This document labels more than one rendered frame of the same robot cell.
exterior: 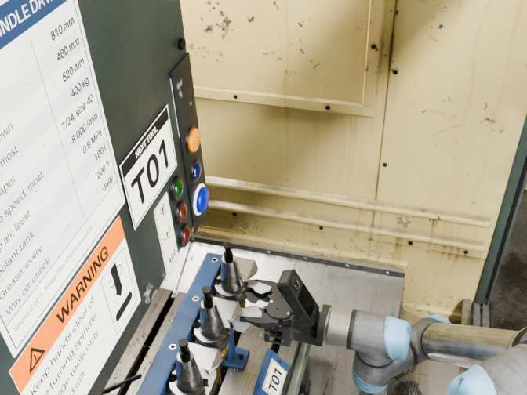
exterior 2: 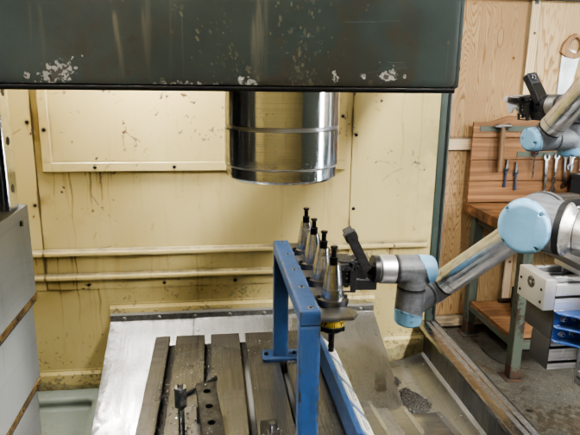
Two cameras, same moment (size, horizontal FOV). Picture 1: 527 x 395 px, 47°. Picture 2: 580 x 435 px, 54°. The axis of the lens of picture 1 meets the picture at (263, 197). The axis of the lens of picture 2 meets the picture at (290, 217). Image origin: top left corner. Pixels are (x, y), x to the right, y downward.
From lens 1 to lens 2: 0.93 m
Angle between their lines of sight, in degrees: 34
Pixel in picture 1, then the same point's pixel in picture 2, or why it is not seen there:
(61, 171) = not seen: outside the picture
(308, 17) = not seen: hidden behind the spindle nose
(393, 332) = (425, 258)
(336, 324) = (388, 260)
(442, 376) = (423, 379)
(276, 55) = not seen: hidden behind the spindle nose
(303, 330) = (362, 277)
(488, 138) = (417, 176)
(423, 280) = (387, 310)
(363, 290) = (348, 324)
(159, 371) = (296, 276)
